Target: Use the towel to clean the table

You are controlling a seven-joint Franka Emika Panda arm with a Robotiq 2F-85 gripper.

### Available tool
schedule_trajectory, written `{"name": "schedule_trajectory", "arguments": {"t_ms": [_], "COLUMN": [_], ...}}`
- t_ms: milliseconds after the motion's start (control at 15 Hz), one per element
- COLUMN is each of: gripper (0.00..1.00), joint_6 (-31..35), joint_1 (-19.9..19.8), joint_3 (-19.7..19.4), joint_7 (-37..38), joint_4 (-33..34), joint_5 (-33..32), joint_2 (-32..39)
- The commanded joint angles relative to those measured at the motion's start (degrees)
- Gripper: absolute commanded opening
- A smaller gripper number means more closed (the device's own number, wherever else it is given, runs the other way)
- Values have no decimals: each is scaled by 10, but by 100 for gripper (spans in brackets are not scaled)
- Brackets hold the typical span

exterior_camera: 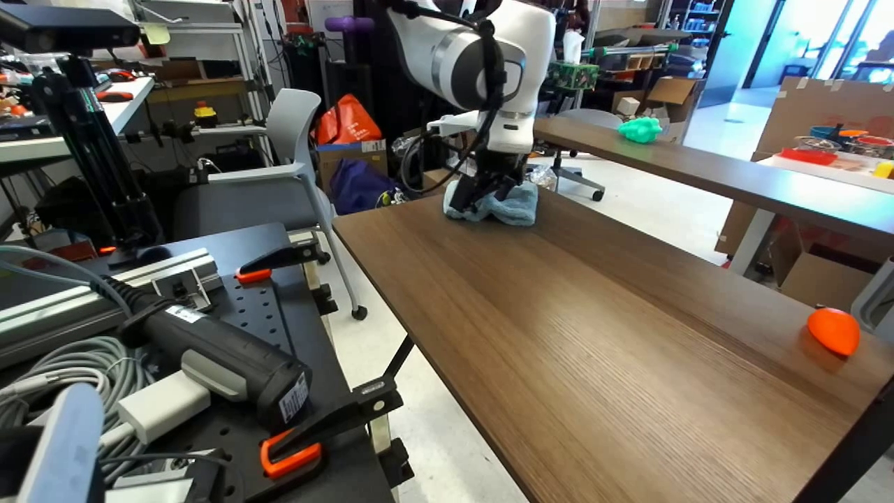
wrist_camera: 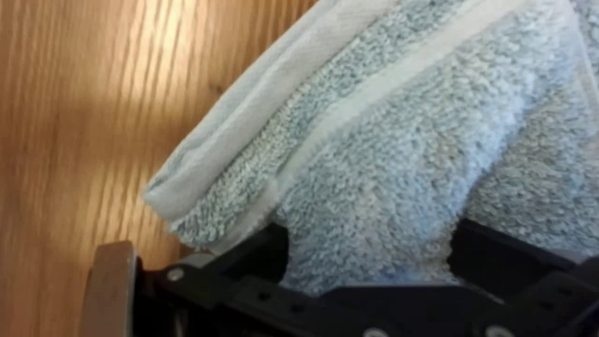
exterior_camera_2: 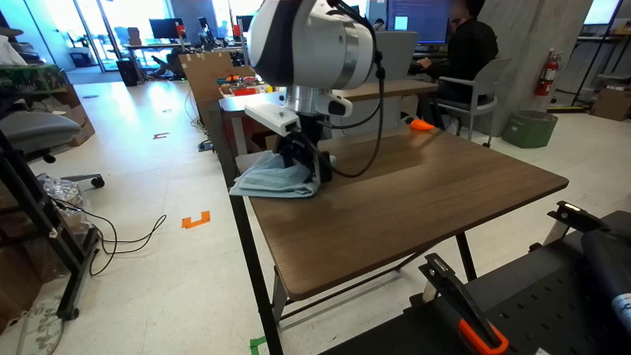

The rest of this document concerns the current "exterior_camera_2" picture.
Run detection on red fire extinguisher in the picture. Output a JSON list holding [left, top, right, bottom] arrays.
[[534, 48, 564, 97]]

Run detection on stack of cardboard boxes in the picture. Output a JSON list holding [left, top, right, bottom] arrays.
[[55, 85, 96, 147]]

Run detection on black computer tower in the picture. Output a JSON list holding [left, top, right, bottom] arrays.
[[116, 58, 140, 87]]

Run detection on light blue towel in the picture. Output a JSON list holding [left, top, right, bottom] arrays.
[[229, 150, 337, 199]]

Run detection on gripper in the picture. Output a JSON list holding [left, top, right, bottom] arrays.
[[274, 114, 333, 184]]

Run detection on tray of colourful items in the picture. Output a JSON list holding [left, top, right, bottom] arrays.
[[218, 74, 275, 98]]

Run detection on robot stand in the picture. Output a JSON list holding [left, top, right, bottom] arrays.
[[319, 210, 631, 355]]

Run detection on green bin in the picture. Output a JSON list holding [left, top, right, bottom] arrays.
[[501, 110, 559, 149]]

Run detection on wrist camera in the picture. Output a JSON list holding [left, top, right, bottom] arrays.
[[245, 102, 300, 138]]

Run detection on grey partition panel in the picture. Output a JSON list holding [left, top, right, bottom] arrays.
[[330, 31, 420, 140]]

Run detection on large monitor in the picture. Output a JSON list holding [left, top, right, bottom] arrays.
[[386, 0, 453, 46]]

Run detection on black tube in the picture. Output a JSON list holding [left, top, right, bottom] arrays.
[[580, 228, 631, 337]]

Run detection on grey office chair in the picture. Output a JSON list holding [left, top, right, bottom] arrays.
[[0, 110, 106, 189]]

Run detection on orange tape mark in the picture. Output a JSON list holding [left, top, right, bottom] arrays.
[[181, 211, 211, 230]]

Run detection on clear plastic bag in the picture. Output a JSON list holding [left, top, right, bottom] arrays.
[[41, 177, 93, 233]]

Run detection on black cable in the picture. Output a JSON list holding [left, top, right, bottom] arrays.
[[53, 196, 168, 277]]

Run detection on black clamp with orange handle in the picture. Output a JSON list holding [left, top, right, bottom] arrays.
[[418, 252, 511, 355]]

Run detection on black metal rack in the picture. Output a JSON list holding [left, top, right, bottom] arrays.
[[0, 63, 100, 322]]

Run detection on open cardboard box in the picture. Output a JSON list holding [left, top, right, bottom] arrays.
[[178, 50, 258, 135]]

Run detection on green printed box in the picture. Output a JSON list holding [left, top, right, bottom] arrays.
[[0, 64, 70, 95]]

